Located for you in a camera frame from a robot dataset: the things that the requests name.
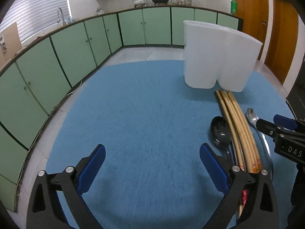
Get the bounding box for orange red floral chopstick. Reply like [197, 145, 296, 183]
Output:
[227, 91, 261, 173]

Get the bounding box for silver metal spoon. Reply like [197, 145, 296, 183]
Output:
[246, 107, 273, 172]

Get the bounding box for black spoon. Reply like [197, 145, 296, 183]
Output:
[210, 116, 235, 164]

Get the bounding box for plain bamboo chopstick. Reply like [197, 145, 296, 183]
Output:
[220, 90, 256, 173]

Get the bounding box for red striped bamboo chopstick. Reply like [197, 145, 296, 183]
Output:
[238, 189, 248, 218]

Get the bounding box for green kitchen base cabinets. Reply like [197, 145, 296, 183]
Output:
[1, 6, 243, 210]

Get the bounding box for black oven cabinet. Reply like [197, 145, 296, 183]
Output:
[286, 57, 305, 122]

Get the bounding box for brown wooden door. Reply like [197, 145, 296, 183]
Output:
[265, 0, 299, 84]
[234, 0, 269, 60]

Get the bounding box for white double utensil holder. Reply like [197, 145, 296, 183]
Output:
[184, 20, 263, 92]

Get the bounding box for blue table cloth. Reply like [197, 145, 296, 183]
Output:
[45, 59, 298, 229]

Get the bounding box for green plastic bottle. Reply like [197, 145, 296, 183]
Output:
[231, 0, 237, 16]

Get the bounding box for glass jars on counter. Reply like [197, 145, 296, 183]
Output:
[171, 0, 192, 6]

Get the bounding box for black wok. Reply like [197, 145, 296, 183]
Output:
[152, 0, 169, 5]

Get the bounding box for cardboard box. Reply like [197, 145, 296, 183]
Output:
[0, 22, 22, 69]

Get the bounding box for white cooking pot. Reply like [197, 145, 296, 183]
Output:
[133, 0, 146, 7]

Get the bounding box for chrome sink faucet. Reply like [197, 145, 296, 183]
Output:
[57, 7, 66, 26]

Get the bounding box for window blinds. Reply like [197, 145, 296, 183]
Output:
[1, 0, 70, 41]

